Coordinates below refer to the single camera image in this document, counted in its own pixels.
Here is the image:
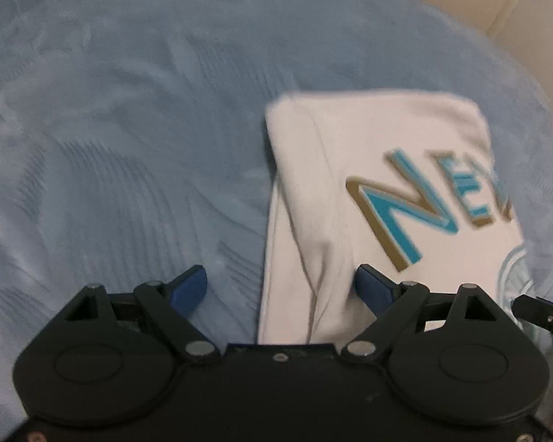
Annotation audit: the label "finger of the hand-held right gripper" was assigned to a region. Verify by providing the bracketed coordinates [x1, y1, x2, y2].
[511, 295, 553, 347]

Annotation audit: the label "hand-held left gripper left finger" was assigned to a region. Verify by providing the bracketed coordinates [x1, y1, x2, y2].
[65, 264, 222, 365]

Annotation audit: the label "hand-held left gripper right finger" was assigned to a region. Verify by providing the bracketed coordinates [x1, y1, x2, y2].
[341, 264, 518, 365]

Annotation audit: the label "white printed t-shirt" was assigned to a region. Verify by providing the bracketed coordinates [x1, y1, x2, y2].
[257, 90, 553, 406]

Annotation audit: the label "blue textured blanket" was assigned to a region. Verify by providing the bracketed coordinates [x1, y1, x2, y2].
[0, 0, 553, 442]

